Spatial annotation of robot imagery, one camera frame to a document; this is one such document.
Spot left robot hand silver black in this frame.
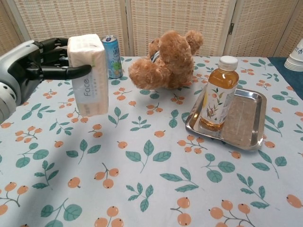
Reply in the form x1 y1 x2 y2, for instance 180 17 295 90
0 37 92 106

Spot rectangular stainless steel tray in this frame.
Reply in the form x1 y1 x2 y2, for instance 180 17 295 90
185 88 267 152

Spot brown teddy bear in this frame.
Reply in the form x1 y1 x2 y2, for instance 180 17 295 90
128 30 204 90

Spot floral fruit print tablecloth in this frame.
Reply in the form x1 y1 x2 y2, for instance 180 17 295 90
0 55 303 227

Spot woven folding screen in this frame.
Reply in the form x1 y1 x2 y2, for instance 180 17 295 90
0 0 303 59

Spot amber tea bottle white cap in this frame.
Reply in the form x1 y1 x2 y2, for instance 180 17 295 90
199 55 240 132

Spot light blue drink can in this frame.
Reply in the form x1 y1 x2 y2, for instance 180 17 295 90
101 35 124 79

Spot white facial tissue pack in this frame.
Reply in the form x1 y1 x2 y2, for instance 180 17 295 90
67 34 109 117

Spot stack of white paper cups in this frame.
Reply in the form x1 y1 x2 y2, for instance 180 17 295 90
284 37 303 71

